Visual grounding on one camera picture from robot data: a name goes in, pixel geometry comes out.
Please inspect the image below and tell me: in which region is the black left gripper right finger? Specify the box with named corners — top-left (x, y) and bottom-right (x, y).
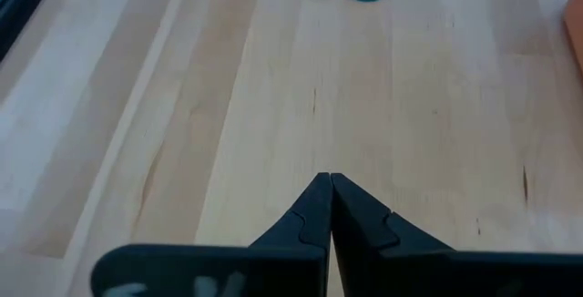
top-left (331, 172), bottom-right (583, 297)

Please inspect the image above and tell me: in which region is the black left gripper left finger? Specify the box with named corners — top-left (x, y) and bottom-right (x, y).
top-left (89, 171), bottom-right (334, 297)

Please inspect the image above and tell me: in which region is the orange plastic bin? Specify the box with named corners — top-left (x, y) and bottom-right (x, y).
top-left (563, 0), bottom-right (583, 77)

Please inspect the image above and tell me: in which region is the black aluminium frame rail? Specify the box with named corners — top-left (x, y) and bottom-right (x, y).
top-left (0, 0), bottom-right (64, 64)

